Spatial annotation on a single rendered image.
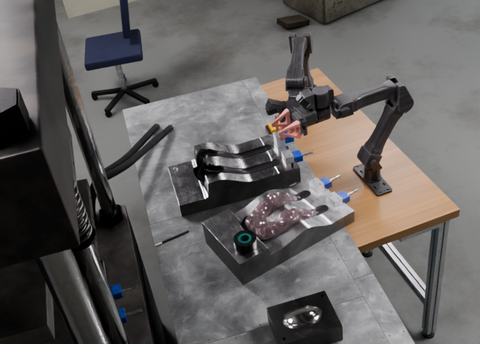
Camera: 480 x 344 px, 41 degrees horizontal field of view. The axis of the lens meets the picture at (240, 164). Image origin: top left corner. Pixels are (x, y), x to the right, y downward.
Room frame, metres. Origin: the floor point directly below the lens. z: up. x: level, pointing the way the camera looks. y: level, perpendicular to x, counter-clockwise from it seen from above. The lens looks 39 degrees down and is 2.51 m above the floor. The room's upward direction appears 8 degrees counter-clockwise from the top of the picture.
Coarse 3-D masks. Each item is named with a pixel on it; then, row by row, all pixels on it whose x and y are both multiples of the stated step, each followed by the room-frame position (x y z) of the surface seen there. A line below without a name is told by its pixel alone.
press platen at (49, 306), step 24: (24, 264) 0.98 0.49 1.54; (0, 288) 0.92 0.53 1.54; (24, 288) 0.91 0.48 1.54; (48, 288) 0.91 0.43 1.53; (0, 312) 0.86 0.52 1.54; (24, 312) 0.85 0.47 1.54; (48, 312) 0.84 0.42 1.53; (0, 336) 0.80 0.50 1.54; (24, 336) 0.80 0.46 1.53; (48, 336) 0.80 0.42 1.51
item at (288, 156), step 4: (284, 152) 2.03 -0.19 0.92; (288, 152) 2.02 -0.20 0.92; (292, 152) 2.04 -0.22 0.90; (296, 152) 2.03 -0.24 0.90; (300, 152) 2.03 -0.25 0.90; (308, 152) 2.03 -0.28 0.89; (312, 152) 2.03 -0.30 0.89; (284, 156) 2.00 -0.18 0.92; (288, 156) 2.00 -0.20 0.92; (292, 156) 1.99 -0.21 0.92; (296, 156) 2.00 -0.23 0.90; (300, 156) 2.00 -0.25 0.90; (284, 160) 2.00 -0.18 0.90; (288, 160) 1.99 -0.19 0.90; (292, 160) 1.99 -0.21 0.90; (296, 160) 2.00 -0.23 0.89; (300, 160) 2.00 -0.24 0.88
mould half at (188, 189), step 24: (216, 144) 2.15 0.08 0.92; (240, 144) 2.17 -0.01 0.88; (264, 144) 2.13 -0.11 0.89; (168, 168) 2.11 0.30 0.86; (192, 168) 2.08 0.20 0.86; (288, 168) 1.95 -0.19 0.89; (192, 192) 1.93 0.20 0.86; (216, 192) 1.89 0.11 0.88; (240, 192) 1.91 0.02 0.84; (264, 192) 1.92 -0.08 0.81
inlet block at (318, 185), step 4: (324, 176) 1.90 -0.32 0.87; (336, 176) 1.90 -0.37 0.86; (312, 180) 1.87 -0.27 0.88; (316, 180) 1.87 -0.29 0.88; (320, 180) 1.88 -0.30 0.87; (324, 180) 1.88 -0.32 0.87; (328, 180) 1.87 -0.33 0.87; (332, 180) 1.88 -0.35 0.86; (312, 184) 1.85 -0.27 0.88; (316, 184) 1.84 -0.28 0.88; (320, 184) 1.84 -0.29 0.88; (324, 184) 1.85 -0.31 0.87; (328, 184) 1.85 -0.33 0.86; (312, 188) 1.85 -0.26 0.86; (316, 188) 1.83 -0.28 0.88; (320, 188) 1.83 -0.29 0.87; (316, 192) 1.83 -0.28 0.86
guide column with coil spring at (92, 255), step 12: (84, 252) 1.16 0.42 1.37; (84, 264) 1.16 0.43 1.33; (96, 264) 1.17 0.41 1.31; (96, 276) 1.16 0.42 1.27; (96, 288) 1.16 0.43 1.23; (108, 288) 1.18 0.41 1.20; (96, 300) 1.16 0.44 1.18; (108, 300) 1.17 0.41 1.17; (108, 312) 1.16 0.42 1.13; (108, 324) 1.16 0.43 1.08; (120, 324) 1.18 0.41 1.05; (120, 336) 1.17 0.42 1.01
